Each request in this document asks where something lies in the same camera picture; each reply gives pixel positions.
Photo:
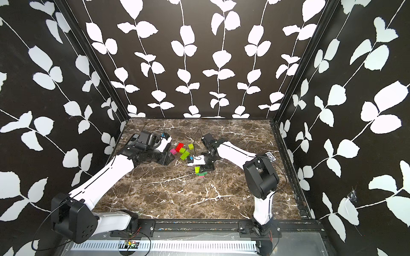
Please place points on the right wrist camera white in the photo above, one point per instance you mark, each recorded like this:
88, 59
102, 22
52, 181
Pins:
196, 160

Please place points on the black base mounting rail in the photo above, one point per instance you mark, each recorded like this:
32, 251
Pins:
245, 227

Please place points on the red long lego brick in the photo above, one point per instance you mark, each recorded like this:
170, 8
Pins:
179, 147

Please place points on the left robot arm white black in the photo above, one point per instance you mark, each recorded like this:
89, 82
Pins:
72, 214

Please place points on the small circuit board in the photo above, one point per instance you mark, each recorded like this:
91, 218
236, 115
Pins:
128, 245

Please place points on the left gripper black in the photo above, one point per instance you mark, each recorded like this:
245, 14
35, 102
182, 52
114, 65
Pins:
165, 158

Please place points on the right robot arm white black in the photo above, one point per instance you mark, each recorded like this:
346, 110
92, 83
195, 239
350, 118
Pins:
261, 176

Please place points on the black white checkerboard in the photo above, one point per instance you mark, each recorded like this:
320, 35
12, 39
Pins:
131, 141

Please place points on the lime long lego brick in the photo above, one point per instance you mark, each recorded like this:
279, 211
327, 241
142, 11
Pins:
185, 155

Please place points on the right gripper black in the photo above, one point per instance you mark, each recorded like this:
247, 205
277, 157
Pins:
206, 168

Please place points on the blue playing card box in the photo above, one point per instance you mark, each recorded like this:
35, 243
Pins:
270, 156

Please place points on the white slotted cable duct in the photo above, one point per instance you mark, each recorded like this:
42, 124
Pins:
172, 246

